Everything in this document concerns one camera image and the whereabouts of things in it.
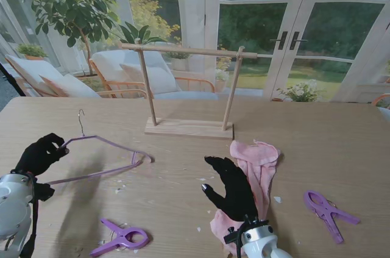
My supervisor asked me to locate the purple plastic clothes peg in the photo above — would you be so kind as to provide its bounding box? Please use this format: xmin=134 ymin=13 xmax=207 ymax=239
xmin=89 ymin=217 xmax=151 ymax=257
xmin=303 ymin=190 xmax=362 ymax=245

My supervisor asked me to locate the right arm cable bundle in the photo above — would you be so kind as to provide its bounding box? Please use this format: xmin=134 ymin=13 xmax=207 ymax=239
xmin=234 ymin=223 xmax=254 ymax=258

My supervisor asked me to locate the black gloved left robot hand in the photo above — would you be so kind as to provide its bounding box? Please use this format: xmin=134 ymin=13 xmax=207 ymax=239
xmin=13 ymin=132 xmax=70 ymax=179

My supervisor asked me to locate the wooden hanging rack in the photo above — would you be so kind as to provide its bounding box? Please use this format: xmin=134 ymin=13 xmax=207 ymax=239
xmin=117 ymin=38 xmax=258 ymax=140

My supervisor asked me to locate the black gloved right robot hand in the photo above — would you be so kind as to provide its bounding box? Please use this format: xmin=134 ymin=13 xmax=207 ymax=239
xmin=200 ymin=156 xmax=260 ymax=222

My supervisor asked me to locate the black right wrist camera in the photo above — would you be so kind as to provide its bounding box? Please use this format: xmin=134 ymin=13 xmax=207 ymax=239
xmin=224 ymin=227 xmax=241 ymax=243

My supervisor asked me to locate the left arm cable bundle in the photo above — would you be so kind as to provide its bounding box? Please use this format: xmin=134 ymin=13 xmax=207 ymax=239
xmin=19 ymin=174 xmax=40 ymax=258

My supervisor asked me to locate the dark door handle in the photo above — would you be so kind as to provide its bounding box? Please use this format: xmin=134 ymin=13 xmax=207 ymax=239
xmin=289 ymin=30 xmax=308 ymax=51
xmin=269 ymin=30 xmax=289 ymax=51

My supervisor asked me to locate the leafy potted tree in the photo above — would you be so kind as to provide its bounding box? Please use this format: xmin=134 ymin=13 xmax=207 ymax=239
xmin=10 ymin=0 xmax=129 ymax=77

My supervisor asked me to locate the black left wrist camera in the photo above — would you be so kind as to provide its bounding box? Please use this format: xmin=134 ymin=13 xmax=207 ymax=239
xmin=33 ymin=181 xmax=55 ymax=202

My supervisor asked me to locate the white flowering pot plant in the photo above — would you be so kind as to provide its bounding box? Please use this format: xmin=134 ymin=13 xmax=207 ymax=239
xmin=275 ymin=79 xmax=325 ymax=102

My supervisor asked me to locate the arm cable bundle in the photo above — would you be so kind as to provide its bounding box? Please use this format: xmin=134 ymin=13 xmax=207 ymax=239
xmin=234 ymin=223 xmax=254 ymax=258
xmin=19 ymin=174 xmax=40 ymax=258

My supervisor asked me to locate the small green pot plant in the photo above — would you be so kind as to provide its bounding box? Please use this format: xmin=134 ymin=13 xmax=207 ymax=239
xmin=16 ymin=43 xmax=48 ymax=61

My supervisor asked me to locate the pink square towel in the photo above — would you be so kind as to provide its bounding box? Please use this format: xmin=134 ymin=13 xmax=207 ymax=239
xmin=210 ymin=138 xmax=283 ymax=256

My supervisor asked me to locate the purple clothes hanger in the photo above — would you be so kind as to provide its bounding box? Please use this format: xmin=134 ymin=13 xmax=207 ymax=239
xmin=45 ymin=109 xmax=155 ymax=186

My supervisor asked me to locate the white cushioned lounge chair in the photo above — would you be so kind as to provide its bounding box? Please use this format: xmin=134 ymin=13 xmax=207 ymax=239
xmin=4 ymin=53 xmax=103 ymax=99
xmin=88 ymin=49 xmax=216 ymax=100

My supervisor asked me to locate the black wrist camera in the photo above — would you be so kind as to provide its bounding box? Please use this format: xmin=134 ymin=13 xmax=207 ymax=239
xmin=224 ymin=227 xmax=241 ymax=243
xmin=33 ymin=181 xmax=55 ymax=202

